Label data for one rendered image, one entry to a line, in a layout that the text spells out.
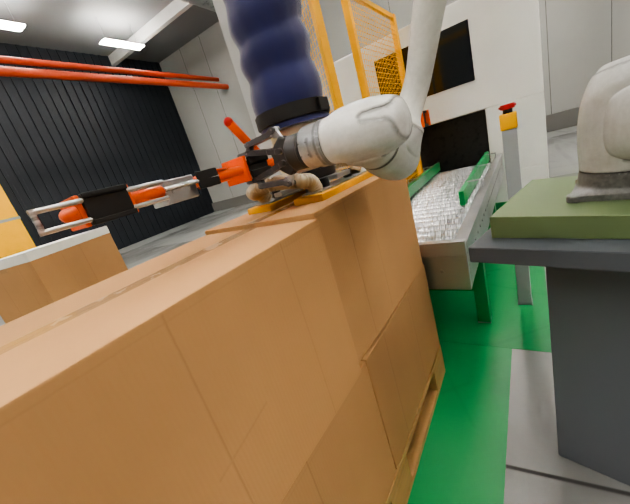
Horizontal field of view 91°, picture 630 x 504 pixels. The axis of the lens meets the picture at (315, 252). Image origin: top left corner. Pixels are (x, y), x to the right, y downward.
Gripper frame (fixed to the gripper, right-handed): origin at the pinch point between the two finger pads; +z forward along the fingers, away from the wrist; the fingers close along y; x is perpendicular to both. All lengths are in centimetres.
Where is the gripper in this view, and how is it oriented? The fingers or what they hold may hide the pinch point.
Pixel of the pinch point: (243, 169)
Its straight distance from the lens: 81.5
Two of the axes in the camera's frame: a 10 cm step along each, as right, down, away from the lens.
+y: 2.8, 9.2, 2.9
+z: -8.1, 0.6, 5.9
